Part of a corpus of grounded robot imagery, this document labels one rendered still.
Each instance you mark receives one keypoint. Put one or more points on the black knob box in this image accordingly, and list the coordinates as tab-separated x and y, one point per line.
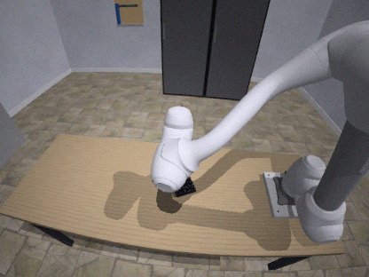
186	188

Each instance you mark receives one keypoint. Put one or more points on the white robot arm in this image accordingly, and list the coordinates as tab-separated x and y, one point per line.
319	192

